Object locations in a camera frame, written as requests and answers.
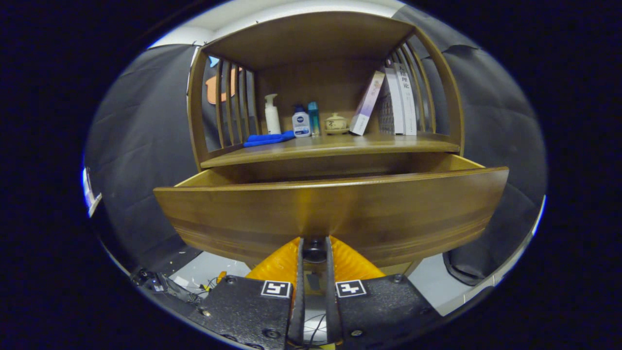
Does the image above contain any purple book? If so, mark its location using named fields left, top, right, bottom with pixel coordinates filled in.
left=349, top=70, right=386, bottom=136

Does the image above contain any wooden countertop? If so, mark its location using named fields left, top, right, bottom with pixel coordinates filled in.
left=201, top=132, right=461, bottom=169

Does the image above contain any beige lidded tea cup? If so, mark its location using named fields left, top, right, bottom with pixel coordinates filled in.
left=325, top=113, right=349, bottom=135

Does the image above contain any black power strip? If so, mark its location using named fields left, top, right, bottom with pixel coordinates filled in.
left=132, top=268, right=197, bottom=304

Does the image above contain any blue folded cloth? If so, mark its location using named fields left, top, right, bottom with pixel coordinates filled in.
left=243, top=130, right=296, bottom=148

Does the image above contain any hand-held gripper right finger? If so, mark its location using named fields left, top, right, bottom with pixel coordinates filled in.
left=325, top=236, right=443, bottom=346

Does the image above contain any white book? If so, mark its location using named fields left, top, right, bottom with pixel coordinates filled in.
left=384, top=67, right=405, bottom=135
left=394, top=62, right=417, bottom=136

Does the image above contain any white lotion bottle blue cap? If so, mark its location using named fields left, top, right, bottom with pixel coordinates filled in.
left=292, top=105, right=311, bottom=138

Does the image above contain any patterned cover book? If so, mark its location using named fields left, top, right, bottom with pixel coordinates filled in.
left=378, top=80, right=395, bottom=135

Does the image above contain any white pump bottle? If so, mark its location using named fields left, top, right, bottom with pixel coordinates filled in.
left=264, top=94, right=282, bottom=135

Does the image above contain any teal slim bottle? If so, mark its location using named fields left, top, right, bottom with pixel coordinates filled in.
left=308, top=102, right=321, bottom=137

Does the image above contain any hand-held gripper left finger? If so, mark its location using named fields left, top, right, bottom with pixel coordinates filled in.
left=187, top=237, right=305, bottom=348

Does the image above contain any wooden cabinet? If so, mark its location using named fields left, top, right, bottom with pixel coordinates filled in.
left=187, top=11, right=466, bottom=278

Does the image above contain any wooden drawer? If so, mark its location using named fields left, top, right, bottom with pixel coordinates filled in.
left=154, top=153, right=510, bottom=269

